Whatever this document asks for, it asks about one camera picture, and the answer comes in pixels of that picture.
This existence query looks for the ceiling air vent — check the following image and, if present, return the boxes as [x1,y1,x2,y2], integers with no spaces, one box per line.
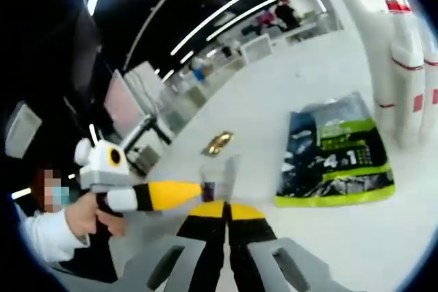
[5,102,42,159]

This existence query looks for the white skincare tube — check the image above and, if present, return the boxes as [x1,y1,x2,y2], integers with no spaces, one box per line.
[342,0,401,137]

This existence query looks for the small ceiling light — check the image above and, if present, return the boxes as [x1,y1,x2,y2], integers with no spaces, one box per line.
[10,187,31,200]

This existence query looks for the pink panel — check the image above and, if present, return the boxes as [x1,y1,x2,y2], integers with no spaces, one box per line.
[102,81,144,129]

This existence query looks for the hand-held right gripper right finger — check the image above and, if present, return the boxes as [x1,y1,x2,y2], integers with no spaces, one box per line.
[227,202,318,292]

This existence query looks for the green black skincare sachet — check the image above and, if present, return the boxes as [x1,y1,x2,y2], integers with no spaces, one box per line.
[274,91,397,209]

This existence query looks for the person's black clothing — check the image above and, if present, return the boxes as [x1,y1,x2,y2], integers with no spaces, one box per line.
[56,223,119,284]

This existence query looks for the red-banded white skincare bottle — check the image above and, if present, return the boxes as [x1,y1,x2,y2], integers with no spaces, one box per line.
[372,0,428,151]

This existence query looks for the grey chair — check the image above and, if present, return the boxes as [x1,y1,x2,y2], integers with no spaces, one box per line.
[54,254,155,292]

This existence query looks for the white ceiling rail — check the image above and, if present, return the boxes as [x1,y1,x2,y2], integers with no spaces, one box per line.
[123,0,203,70]

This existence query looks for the white background desk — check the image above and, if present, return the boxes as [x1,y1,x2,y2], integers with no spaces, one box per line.
[119,114,172,176]

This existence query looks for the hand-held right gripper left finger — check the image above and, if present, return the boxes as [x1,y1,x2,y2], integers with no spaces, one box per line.
[145,202,227,292]

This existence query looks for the person's left hand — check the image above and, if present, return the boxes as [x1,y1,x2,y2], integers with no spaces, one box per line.
[66,195,130,238]

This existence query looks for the gold foil skincare sachet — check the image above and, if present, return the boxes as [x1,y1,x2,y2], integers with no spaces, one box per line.
[201,130,235,157]

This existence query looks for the ceiling light strip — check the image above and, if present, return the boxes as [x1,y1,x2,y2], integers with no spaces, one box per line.
[170,0,300,56]
[206,0,309,42]

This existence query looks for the clear blue skincare sachet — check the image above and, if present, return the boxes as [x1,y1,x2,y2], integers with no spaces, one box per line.
[199,154,241,204]

